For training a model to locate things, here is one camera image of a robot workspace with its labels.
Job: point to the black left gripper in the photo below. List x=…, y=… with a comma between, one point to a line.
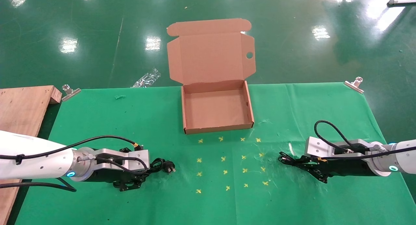
x=104, y=176

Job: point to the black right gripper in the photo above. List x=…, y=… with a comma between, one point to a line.
x=351, y=169

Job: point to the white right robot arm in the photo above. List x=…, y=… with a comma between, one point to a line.
x=406, y=163

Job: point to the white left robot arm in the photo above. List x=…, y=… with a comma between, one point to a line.
x=39, y=168

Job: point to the brown cardboard box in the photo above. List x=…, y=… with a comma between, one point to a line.
x=214, y=108

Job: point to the small white tape strip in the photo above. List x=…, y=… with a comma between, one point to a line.
x=291, y=149

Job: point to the green table cloth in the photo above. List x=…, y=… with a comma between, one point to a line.
x=130, y=127

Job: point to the metal binder clip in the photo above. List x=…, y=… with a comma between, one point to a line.
x=354, y=84
x=70, y=92

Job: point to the clear plastic wrapper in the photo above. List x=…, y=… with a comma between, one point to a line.
x=146, y=78

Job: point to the brown wooden board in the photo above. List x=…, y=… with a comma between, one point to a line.
x=19, y=111

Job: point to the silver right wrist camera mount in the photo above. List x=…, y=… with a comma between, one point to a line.
x=317, y=147

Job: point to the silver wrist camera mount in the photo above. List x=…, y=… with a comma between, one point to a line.
x=107, y=152
x=317, y=147

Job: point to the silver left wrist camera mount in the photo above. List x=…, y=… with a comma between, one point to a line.
x=107, y=152

